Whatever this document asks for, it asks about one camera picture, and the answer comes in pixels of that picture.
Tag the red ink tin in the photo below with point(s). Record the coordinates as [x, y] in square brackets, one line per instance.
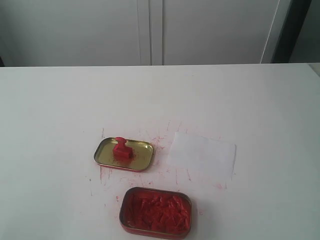
[156, 213]

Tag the dark vertical post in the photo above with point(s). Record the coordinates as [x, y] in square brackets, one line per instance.
[290, 31]

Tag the gold tin lid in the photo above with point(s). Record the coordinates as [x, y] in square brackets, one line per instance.
[140, 161]

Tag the red stamp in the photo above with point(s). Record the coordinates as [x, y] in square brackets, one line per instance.
[121, 149]

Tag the white paper sheet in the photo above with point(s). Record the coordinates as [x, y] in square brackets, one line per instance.
[205, 155]

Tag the white cabinet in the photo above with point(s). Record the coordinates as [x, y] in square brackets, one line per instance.
[47, 33]

